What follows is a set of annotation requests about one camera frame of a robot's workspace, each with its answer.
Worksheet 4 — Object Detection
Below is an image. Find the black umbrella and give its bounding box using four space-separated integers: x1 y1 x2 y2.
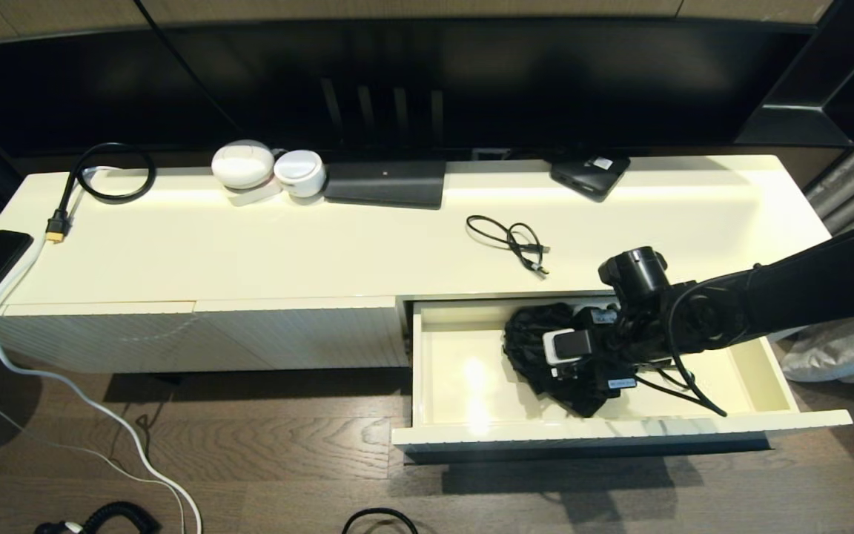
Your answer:
503 300 695 418

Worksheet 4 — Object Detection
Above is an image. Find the thin black audio cable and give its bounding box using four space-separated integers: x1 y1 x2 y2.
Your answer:
465 214 552 277

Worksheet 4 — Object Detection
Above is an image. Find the white drawer with dark handle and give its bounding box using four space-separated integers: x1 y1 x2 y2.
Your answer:
393 291 854 464

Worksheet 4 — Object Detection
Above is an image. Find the cream TV cabinet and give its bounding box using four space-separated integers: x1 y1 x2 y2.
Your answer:
0 154 854 373

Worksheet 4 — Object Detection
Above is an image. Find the small black set-top box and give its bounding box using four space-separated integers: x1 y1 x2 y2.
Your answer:
550 154 632 202

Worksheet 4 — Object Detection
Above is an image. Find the dark grey flat box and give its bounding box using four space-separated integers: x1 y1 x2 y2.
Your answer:
322 159 448 209

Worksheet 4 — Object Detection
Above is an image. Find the black television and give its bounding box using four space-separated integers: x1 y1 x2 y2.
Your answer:
0 19 821 160

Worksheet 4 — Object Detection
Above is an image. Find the small white round device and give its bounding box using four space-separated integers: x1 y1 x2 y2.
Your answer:
273 149 327 198

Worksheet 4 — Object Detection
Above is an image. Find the large white round device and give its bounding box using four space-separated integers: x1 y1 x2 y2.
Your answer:
211 139 277 189

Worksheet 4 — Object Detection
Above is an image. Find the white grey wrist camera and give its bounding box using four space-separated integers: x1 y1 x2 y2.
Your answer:
541 327 596 366

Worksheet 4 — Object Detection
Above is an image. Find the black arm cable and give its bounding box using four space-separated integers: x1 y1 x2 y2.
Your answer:
633 263 763 418

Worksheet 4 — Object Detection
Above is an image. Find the black looped floor cable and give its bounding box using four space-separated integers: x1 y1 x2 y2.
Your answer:
340 507 420 534

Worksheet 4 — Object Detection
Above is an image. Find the black wall shelf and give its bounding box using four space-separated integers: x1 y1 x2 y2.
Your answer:
733 0 854 147

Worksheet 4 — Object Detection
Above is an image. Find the coiled black cable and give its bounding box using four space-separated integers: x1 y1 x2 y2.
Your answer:
82 501 162 534

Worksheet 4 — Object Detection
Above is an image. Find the black cable behind television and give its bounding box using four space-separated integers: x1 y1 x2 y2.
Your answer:
134 0 246 138

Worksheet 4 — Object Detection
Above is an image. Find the thin white cable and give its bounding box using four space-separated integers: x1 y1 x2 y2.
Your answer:
0 363 183 534

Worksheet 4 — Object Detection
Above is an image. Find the black HDMI cable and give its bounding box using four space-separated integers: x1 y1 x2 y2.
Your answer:
45 142 157 243

